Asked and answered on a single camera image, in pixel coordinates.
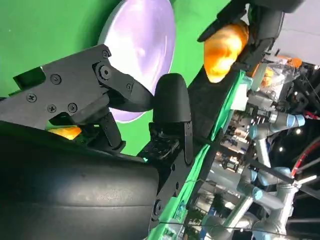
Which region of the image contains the black machine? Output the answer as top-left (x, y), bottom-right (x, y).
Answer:
top-left (286, 62), bottom-right (320, 115)

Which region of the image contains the lilac plate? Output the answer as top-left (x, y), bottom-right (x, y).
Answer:
top-left (96, 0), bottom-right (176, 124)

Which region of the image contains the clear plastic bag of bread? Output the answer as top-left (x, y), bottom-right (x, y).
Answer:
top-left (259, 55), bottom-right (304, 89)

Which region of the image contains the orange and white bread roll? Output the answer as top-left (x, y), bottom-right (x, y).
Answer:
top-left (203, 22), bottom-right (250, 84)
top-left (46, 125), bottom-right (83, 140)

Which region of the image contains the black rod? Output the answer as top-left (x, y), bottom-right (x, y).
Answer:
top-left (246, 158), bottom-right (298, 185)

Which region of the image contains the green table cloth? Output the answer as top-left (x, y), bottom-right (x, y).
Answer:
top-left (0, 0), bottom-right (251, 240)

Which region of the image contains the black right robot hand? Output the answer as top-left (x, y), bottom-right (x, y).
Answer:
top-left (0, 43), bottom-right (194, 240)

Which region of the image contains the black backdrop cloth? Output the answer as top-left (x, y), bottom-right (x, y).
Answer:
top-left (186, 59), bottom-right (242, 145)

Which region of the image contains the white box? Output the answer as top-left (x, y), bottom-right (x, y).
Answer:
top-left (230, 83), bottom-right (249, 111)

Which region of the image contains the red cable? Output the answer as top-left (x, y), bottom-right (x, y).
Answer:
top-left (290, 139), bottom-right (320, 176)

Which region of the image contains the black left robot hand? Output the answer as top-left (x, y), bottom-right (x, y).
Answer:
top-left (197, 0), bottom-right (286, 74)

